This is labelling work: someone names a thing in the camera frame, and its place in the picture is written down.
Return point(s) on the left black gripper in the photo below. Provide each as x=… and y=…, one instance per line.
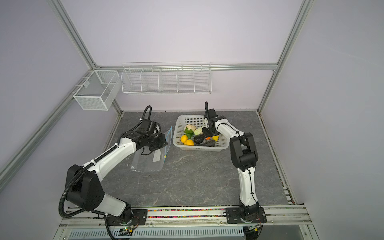
x=163, y=142

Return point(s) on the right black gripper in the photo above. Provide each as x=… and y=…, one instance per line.
x=205, y=133

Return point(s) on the white plastic basket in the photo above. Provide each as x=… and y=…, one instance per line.
x=206, y=145

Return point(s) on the clear zip top bag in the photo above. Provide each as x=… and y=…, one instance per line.
x=154, y=161

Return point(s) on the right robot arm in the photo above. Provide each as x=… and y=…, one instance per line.
x=244, y=157

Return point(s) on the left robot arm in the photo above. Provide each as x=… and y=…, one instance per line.
x=83, y=191

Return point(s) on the white radish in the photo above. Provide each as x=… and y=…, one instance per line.
x=198, y=131

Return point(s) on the green leafy vegetable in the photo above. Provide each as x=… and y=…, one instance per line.
x=189, y=133

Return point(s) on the yellow lemon front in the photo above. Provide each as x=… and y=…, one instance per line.
x=189, y=142

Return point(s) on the white vent grille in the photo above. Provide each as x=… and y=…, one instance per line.
x=154, y=233

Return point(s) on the white wire wall rack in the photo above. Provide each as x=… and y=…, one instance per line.
x=167, y=78

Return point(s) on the white mesh wall box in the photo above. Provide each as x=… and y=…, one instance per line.
x=99, y=90

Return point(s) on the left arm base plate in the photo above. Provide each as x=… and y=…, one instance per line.
x=138, y=217

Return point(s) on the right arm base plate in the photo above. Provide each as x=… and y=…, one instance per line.
x=239, y=215

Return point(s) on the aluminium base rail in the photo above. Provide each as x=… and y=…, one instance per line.
x=218, y=216

